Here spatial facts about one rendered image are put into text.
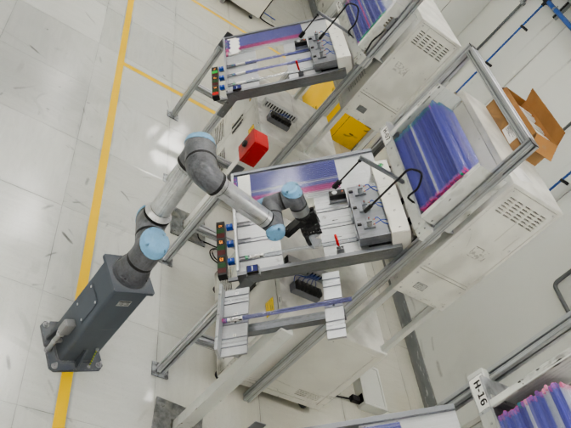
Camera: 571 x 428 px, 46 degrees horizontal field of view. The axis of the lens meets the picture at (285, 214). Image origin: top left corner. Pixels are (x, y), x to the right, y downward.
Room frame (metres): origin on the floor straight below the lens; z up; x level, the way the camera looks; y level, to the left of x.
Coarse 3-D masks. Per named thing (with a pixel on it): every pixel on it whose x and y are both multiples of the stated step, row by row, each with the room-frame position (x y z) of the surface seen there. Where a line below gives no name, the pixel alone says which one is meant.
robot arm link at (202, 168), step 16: (192, 160) 2.03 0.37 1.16; (208, 160) 2.05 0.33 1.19; (192, 176) 2.02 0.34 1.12; (208, 176) 2.03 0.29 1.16; (224, 176) 2.09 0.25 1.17; (208, 192) 2.04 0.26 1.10; (224, 192) 2.07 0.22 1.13; (240, 192) 2.13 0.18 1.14; (240, 208) 2.12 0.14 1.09; (256, 208) 2.16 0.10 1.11; (272, 224) 2.21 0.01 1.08; (272, 240) 2.21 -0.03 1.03
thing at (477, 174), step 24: (480, 72) 3.01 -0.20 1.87; (432, 96) 3.06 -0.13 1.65; (456, 96) 3.11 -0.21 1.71; (504, 96) 2.83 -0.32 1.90; (408, 120) 3.06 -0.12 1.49; (384, 144) 3.08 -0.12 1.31; (240, 168) 2.96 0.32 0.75; (480, 168) 2.53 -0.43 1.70; (456, 192) 2.54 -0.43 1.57; (432, 216) 2.54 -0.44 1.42; (216, 240) 3.00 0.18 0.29; (168, 264) 2.92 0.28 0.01; (240, 288) 2.28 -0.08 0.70; (312, 288) 2.69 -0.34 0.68
